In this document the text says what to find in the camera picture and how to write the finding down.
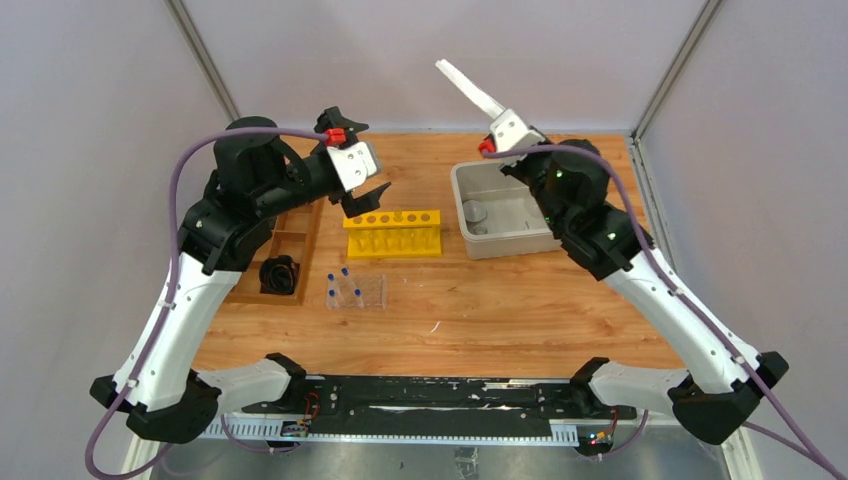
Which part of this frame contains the white plastic bin lid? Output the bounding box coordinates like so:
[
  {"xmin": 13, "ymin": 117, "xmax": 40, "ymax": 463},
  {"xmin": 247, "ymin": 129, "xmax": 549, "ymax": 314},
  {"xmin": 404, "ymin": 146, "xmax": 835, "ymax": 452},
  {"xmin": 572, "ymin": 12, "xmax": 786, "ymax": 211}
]
[{"xmin": 435, "ymin": 59, "xmax": 506, "ymax": 119}]

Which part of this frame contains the black coiled cable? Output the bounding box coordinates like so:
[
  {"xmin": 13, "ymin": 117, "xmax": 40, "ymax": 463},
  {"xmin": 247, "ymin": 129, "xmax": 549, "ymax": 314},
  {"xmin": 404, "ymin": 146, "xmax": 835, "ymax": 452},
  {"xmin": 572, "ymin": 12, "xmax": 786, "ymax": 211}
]
[{"xmin": 258, "ymin": 255, "xmax": 301, "ymax": 296}]

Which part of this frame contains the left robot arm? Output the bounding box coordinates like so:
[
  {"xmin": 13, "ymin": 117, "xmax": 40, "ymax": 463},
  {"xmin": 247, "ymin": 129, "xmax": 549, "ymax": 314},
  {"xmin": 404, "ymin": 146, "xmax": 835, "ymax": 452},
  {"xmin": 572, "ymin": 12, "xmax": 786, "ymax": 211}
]
[{"xmin": 90, "ymin": 107, "xmax": 383, "ymax": 444}]

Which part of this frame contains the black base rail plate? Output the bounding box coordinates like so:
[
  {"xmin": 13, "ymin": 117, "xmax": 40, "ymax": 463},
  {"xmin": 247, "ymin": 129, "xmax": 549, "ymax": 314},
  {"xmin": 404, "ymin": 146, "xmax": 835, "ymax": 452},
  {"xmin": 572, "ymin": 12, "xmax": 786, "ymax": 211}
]
[{"xmin": 242, "ymin": 375, "xmax": 638, "ymax": 446}]

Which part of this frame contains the yellow test tube rack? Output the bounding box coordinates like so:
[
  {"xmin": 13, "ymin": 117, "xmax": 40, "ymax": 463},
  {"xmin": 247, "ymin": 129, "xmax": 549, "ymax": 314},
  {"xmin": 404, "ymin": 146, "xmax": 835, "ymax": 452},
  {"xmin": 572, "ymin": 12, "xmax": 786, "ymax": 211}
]
[{"xmin": 343, "ymin": 210, "xmax": 443, "ymax": 260}]

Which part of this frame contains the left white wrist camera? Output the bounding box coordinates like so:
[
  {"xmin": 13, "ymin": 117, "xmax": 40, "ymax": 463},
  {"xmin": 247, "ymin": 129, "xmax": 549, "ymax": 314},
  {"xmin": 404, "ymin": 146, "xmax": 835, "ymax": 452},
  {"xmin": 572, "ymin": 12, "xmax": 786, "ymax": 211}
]
[{"xmin": 327, "ymin": 141, "xmax": 383, "ymax": 192}]

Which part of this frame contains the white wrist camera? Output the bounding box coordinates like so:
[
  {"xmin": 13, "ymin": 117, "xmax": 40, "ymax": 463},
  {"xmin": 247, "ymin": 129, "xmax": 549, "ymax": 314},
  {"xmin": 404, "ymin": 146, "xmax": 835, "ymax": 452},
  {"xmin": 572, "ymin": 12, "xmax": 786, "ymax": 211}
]
[
  {"xmin": 327, "ymin": 141, "xmax": 383, "ymax": 192},
  {"xmin": 489, "ymin": 109, "xmax": 546, "ymax": 153}
]

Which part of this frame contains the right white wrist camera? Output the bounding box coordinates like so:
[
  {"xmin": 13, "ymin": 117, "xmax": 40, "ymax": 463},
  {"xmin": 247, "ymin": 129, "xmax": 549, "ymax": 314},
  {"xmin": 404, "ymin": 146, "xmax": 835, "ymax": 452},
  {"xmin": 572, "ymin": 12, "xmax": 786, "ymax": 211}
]
[{"xmin": 489, "ymin": 109, "xmax": 546, "ymax": 153}]

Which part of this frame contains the wooden compartment tray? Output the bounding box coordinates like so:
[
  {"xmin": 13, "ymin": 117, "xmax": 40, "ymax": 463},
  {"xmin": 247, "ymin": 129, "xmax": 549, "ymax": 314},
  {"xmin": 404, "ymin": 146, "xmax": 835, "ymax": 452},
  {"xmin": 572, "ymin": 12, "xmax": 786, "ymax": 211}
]
[{"xmin": 225, "ymin": 200, "xmax": 325, "ymax": 306}]

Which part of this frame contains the beige plastic bin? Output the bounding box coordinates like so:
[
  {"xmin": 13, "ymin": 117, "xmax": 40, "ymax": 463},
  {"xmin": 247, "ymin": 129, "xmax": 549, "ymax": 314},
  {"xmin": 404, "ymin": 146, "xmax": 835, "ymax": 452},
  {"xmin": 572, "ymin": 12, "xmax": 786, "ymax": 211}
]
[{"xmin": 450, "ymin": 161, "xmax": 560, "ymax": 260}]

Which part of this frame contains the clear well plate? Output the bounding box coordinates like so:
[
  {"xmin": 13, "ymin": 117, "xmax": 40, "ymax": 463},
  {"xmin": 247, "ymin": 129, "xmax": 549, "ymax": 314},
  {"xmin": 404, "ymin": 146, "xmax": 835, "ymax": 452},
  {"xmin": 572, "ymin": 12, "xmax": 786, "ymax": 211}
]
[{"xmin": 325, "ymin": 273, "xmax": 388, "ymax": 310}]

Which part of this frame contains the white porcelain dish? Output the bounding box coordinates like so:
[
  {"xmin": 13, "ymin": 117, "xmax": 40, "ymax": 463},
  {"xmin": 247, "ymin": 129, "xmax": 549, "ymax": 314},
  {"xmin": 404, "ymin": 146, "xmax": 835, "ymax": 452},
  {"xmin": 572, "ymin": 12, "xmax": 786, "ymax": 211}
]
[{"xmin": 462, "ymin": 200, "xmax": 487, "ymax": 224}]

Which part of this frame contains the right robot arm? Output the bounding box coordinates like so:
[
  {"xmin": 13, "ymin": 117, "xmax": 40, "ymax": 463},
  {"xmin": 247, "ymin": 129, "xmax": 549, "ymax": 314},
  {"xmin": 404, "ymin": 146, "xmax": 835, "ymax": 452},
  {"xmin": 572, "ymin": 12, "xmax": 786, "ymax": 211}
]
[{"xmin": 499, "ymin": 140, "xmax": 788, "ymax": 445}]

